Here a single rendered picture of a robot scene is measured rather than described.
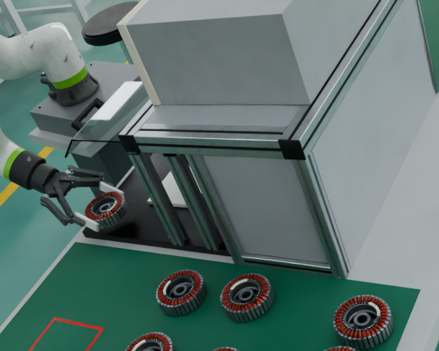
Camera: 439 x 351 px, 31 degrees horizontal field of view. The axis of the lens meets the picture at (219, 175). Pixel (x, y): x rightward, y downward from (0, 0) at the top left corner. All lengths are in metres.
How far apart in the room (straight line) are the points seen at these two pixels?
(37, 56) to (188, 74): 0.99
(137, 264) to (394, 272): 0.64
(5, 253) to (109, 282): 1.77
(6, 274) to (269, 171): 2.15
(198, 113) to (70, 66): 0.97
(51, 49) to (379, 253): 1.28
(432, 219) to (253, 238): 0.39
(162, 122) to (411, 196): 0.59
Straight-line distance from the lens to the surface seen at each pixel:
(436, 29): 2.42
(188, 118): 1.63
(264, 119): 1.53
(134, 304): 1.83
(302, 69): 1.50
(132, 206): 2.08
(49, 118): 2.61
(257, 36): 1.48
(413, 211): 1.78
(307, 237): 1.64
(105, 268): 1.97
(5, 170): 2.09
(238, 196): 1.64
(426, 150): 1.95
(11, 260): 3.60
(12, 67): 2.58
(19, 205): 3.93
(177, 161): 1.67
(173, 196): 2.03
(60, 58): 2.53
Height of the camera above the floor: 1.91
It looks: 34 degrees down
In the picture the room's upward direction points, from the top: 23 degrees counter-clockwise
